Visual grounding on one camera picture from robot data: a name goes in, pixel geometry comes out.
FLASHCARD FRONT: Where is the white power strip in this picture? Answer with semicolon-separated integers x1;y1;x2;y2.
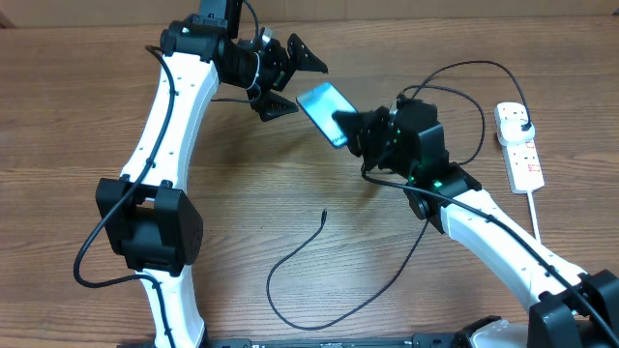
494;101;545;193

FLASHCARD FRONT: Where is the blue Galaxy smartphone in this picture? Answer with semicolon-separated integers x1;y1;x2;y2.
296;82;356;148

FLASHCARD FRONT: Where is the white charger plug adapter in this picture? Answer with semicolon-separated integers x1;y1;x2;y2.
497;119;536;147

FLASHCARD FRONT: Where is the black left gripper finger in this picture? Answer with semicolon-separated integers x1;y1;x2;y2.
250;91;299;122
287;33;328;73

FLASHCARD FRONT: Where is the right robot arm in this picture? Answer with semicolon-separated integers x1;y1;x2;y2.
333;96;618;347

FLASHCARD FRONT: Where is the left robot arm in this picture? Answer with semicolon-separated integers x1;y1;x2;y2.
96;1;328;347

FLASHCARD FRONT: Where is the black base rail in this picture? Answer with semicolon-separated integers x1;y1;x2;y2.
174;333;471;348

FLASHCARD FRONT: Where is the black USB charging cable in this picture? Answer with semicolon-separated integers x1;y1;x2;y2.
265;60;535;333

